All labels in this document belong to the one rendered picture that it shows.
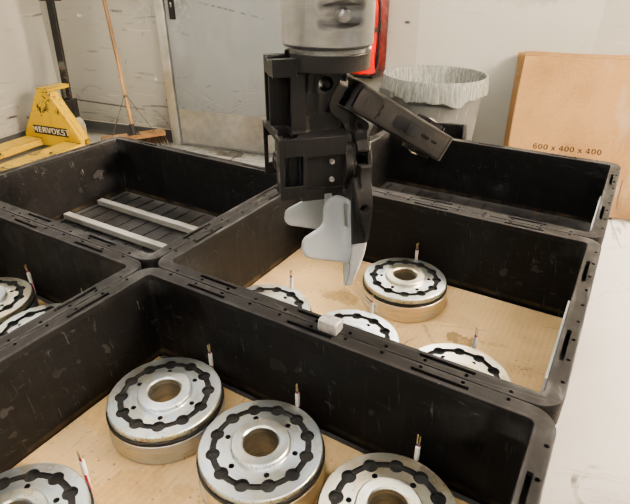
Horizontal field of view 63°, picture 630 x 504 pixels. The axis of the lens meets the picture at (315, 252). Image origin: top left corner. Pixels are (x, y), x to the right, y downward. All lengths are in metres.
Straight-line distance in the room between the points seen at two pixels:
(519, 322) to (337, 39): 0.40
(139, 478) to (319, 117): 0.34
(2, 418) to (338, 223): 0.32
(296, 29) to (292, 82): 0.04
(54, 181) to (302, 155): 0.59
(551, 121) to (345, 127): 2.74
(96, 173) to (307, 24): 0.65
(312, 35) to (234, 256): 0.32
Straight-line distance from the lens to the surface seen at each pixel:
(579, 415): 0.77
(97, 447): 0.52
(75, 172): 0.97
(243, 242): 0.65
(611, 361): 0.87
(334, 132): 0.45
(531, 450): 0.38
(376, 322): 0.57
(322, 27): 0.42
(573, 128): 3.17
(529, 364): 0.61
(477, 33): 3.30
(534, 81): 3.15
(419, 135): 0.48
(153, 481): 0.48
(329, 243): 0.47
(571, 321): 0.50
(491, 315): 0.66
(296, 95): 0.43
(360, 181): 0.44
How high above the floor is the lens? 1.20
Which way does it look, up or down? 29 degrees down
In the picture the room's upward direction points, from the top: straight up
